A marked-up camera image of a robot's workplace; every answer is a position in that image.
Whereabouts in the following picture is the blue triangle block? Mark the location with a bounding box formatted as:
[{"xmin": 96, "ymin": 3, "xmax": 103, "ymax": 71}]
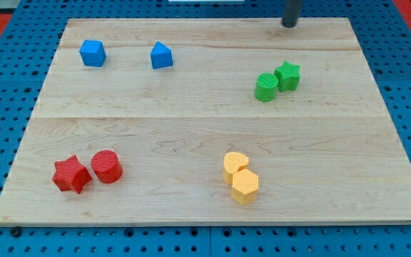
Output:
[{"xmin": 150, "ymin": 41, "xmax": 173, "ymax": 69}]

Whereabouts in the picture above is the light wooden board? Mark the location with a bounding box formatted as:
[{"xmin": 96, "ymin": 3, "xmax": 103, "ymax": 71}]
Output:
[{"xmin": 0, "ymin": 18, "xmax": 411, "ymax": 227}]

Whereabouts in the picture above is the yellow heart block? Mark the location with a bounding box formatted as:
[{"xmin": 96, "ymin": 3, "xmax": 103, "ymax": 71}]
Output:
[{"xmin": 223, "ymin": 152, "xmax": 250, "ymax": 185}]

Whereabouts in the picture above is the yellow hexagon block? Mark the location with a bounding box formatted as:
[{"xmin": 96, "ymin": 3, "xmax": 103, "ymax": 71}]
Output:
[{"xmin": 231, "ymin": 169, "xmax": 259, "ymax": 205}]

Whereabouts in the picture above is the green cylinder block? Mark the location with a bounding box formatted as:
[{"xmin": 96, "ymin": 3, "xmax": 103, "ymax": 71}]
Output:
[{"xmin": 255, "ymin": 73, "xmax": 278, "ymax": 102}]

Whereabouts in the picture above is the green star block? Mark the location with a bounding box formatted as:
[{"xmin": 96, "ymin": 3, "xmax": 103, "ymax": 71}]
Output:
[{"xmin": 274, "ymin": 61, "xmax": 300, "ymax": 92}]

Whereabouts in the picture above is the red cylinder block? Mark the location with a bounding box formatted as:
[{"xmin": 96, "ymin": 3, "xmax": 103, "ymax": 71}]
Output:
[{"xmin": 91, "ymin": 150, "xmax": 123, "ymax": 183}]

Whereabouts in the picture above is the blue cube block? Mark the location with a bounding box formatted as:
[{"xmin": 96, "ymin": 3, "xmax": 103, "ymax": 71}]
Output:
[{"xmin": 79, "ymin": 40, "xmax": 106, "ymax": 67}]

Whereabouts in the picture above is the red star block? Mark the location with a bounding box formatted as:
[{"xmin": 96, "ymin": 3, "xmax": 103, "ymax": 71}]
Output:
[{"xmin": 52, "ymin": 155, "xmax": 92, "ymax": 194}]

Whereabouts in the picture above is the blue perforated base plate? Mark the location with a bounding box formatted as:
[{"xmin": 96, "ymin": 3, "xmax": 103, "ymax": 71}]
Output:
[{"xmin": 0, "ymin": 0, "xmax": 411, "ymax": 256}]

